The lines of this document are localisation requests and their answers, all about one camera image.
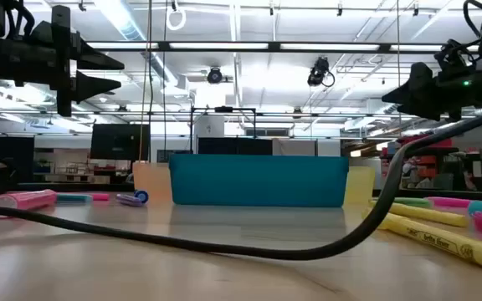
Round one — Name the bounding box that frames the yellow translucent plastic bin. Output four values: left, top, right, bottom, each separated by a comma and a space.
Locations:
345, 166, 377, 206

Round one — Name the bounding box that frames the black monitor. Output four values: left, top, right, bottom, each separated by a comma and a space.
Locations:
90, 123, 151, 161

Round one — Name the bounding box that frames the silver ventilation duct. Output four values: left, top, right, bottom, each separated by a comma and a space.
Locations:
92, 0, 182, 89

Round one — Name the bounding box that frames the black hanging cable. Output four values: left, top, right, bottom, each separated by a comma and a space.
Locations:
146, 0, 155, 162

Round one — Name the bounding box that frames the yellow hanging cable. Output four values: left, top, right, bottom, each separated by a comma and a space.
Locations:
138, 54, 148, 162

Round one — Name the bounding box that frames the black overhead bar with lights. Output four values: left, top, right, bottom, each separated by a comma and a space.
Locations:
85, 40, 482, 54

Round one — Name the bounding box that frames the white cabinet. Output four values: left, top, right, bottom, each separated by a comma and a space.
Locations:
272, 139, 342, 158

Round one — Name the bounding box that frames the round black overhead camera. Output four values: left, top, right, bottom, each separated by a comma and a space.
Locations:
206, 66, 224, 85

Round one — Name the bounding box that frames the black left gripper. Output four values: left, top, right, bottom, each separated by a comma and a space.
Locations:
14, 4, 126, 119

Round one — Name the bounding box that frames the green highlighter marker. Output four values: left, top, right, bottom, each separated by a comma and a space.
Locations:
392, 196, 433, 209

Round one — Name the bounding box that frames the black ceiling camera with cable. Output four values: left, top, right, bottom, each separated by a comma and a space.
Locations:
306, 56, 336, 89

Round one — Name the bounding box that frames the black partition panel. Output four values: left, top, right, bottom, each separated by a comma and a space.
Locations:
197, 137, 274, 156

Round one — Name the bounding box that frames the white cable loop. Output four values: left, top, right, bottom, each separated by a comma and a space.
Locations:
165, 0, 187, 32

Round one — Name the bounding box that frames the purple highlighter marker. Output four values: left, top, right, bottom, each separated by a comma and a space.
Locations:
114, 192, 144, 208

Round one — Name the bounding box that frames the orange translucent plastic bin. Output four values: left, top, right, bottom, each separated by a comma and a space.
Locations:
131, 161, 173, 205

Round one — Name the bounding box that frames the small dark screen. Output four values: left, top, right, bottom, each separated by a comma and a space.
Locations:
156, 149, 194, 163

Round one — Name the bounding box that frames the metal shelf with red bins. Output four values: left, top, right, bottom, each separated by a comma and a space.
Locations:
397, 133, 462, 181

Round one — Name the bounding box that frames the teal plastic bin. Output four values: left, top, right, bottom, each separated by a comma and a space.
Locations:
168, 153, 350, 209

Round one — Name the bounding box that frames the thin hanging cable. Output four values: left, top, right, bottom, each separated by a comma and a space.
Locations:
162, 0, 168, 151
396, 0, 403, 139

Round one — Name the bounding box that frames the thick black table cable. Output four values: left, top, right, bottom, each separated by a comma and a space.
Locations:
0, 102, 482, 261

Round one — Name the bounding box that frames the black background rig frame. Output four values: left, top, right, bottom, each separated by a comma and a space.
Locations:
189, 106, 258, 151

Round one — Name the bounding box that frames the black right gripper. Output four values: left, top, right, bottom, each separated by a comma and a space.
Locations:
381, 61, 482, 123

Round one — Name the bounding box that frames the yellow highlighter marker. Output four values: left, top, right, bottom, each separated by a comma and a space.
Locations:
368, 199, 470, 229
361, 207, 482, 278

